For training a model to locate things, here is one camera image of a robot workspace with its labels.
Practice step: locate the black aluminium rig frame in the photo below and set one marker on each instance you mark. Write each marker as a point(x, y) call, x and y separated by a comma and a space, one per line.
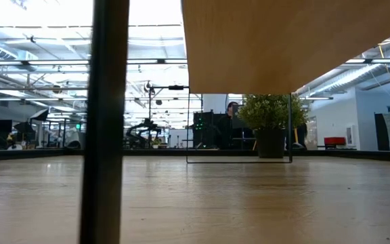
point(29, 154)

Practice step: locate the person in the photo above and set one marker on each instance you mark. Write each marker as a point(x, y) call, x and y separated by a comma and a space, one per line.
point(225, 132)

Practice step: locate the background black robot arm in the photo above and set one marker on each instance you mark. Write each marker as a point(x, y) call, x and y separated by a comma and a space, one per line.
point(141, 127)

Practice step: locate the silver ceiling air duct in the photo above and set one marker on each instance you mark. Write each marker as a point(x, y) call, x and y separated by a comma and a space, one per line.
point(350, 77)

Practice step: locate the green potted plant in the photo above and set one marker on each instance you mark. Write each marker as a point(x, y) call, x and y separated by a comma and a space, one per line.
point(266, 112)

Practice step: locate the wooden shelf riser black legs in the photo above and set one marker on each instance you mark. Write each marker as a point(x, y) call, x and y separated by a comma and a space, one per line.
point(283, 44)

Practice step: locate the red box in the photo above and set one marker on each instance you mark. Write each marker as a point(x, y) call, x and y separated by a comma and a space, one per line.
point(334, 141)

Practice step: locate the black softbox light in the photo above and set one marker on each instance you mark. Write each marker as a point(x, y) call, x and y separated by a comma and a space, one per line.
point(40, 115)

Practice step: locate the black cabinet green lights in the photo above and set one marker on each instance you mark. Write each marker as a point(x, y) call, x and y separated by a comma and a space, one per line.
point(203, 132)

